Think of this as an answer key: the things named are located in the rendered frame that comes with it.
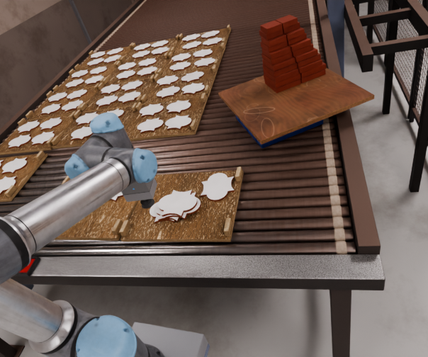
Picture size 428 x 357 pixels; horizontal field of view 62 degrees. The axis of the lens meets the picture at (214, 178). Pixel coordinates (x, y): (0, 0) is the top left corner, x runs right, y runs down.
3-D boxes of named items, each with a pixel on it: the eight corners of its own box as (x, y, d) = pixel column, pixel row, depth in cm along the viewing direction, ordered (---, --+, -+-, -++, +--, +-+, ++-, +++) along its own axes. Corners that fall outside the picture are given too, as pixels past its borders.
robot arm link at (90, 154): (91, 166, 77) (117, 135, 84) (54, 162, 82) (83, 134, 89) (106, 191, 82) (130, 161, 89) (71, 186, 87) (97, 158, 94)
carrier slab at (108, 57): (120, 64, 273) (118, 59, 270) (75, 72, 284) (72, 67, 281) (135, 47, 298) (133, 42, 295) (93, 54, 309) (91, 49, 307)
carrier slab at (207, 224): (230, 241, 117) (229, 239, 116) (121, 241, 129) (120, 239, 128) (244, 172, 142) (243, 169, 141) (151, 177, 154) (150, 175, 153)
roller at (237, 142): (336, 142, 150) (336, 132, 147) (-21, 174, 203) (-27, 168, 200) (336, 135, 153) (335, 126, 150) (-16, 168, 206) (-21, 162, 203)
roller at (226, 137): (336, 135, 154) (335, 125, 150) (-16, 168, 207) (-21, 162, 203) (334, 129, 157) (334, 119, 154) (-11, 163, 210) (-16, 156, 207)
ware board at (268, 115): (374, 98, 142) (374, 94, 140) (261, 144, 136) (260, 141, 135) (309, 61, 180) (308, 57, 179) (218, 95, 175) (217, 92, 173)
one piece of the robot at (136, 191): (144, 142, 101) (163, 183, 111) (115, 146, 103) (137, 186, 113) (136, 163, 94) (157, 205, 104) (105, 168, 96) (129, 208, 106)
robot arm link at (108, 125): (79, 128, 88) (99, 109, 93) (99, 161, 95) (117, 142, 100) (103, 129, 84) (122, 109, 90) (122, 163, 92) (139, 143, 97)
